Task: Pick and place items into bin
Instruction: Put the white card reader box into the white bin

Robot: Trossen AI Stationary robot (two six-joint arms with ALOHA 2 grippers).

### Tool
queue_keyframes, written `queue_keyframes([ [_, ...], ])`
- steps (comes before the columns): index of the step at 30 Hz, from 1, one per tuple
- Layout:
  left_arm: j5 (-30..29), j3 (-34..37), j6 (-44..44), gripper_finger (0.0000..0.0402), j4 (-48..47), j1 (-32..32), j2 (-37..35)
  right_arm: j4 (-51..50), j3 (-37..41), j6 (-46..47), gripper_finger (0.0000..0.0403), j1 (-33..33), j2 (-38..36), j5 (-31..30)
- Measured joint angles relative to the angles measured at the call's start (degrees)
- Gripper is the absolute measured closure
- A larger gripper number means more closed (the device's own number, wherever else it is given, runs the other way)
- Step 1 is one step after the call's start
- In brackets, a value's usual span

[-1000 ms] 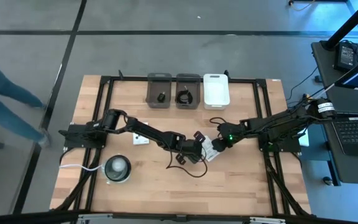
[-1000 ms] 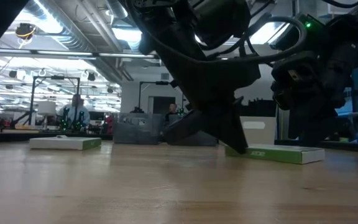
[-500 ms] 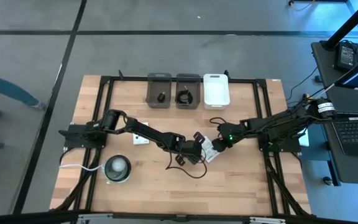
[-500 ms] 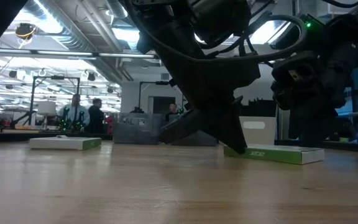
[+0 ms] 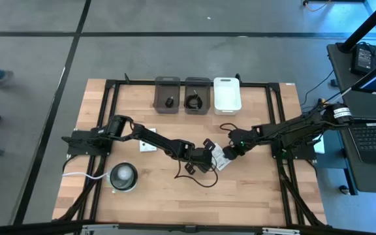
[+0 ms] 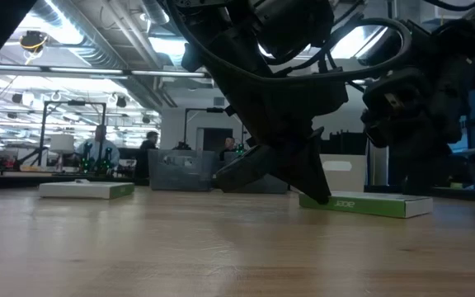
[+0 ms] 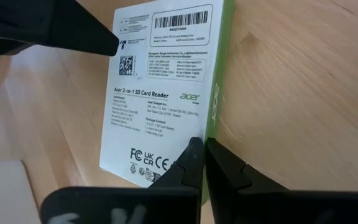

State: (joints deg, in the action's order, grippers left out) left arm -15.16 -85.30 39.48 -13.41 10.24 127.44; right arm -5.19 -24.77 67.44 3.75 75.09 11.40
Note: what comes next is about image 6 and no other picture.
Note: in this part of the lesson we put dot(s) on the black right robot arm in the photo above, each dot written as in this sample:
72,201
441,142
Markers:
468,37

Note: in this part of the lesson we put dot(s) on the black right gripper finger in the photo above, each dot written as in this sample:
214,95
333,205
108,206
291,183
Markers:
421,177

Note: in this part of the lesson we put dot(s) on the white lamp shade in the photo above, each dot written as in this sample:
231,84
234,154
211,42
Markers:
62,143

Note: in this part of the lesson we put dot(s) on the white green box stylus picture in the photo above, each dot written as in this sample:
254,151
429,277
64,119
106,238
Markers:
81,190

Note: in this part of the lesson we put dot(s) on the black metal stand frame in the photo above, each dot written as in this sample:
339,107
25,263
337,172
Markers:
74,102
214,109

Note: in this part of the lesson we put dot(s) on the white plastic bin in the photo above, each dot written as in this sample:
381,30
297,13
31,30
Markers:
344,179

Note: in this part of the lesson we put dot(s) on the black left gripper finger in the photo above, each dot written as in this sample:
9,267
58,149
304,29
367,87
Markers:
245,169
305,169

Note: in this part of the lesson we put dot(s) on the person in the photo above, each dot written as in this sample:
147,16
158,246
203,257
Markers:
149,152
229,144
99,136

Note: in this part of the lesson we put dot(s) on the white green box printed labels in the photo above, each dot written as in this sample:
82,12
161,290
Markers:
369,206

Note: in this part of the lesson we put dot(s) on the black robot with green lights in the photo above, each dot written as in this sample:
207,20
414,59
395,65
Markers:
107,161

